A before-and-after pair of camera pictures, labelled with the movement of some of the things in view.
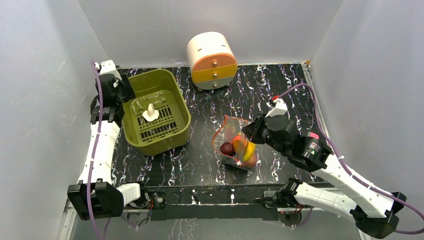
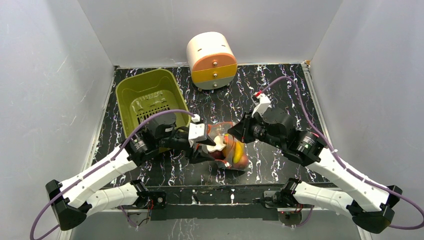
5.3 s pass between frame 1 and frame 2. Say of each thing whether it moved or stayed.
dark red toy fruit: moved
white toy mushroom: moved
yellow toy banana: moved
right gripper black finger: moved
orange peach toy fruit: moved
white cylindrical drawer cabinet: stayed
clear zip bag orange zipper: moved
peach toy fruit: moved
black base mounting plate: stayed
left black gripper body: moved
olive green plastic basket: stayed
